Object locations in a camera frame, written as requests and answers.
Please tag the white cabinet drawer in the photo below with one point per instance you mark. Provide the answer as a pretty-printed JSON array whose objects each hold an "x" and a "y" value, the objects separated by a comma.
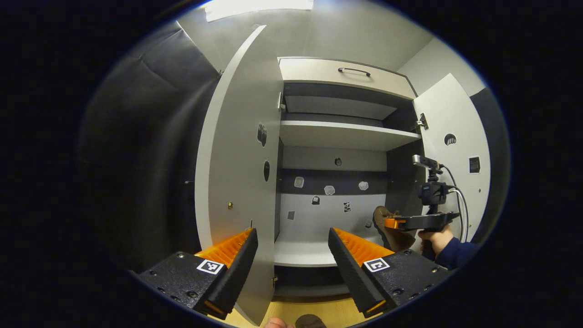
[{"x": 314, "y": 73}]

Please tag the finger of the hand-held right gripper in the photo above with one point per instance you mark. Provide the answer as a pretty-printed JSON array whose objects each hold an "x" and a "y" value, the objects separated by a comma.
[{"x": 423, "y": 222}]

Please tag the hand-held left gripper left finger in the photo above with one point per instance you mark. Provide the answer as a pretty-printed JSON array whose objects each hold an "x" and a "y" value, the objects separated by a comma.
[{"x": 237, "y": 269}]

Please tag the black backdrop cloth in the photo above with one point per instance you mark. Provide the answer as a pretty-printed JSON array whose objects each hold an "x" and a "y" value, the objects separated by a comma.
[
  {"x": 498, "y": 155},
  {"x": 136, "y": 159}
]

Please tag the metal door hinge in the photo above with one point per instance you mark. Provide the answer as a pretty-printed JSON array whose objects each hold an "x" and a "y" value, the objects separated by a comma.
[
  {"x": 281, "y": 102},
  {"x": 422, "y": 123}
]

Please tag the white shoe cabinet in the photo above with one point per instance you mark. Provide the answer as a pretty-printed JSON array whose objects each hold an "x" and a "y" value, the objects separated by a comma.
[{"x": 300, "y": 250}]

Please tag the white cabinet shelf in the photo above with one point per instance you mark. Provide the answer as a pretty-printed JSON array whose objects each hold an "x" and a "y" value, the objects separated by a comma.
[{"x": 337, "y": 134}]

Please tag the white door with headphones sticker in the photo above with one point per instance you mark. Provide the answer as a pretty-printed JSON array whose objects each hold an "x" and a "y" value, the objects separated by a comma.
[{"x": 455, "y": 118}]

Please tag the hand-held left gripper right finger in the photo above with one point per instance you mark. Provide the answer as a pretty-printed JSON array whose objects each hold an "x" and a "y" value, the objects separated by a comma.
[{"x": 350, "y": 269}]

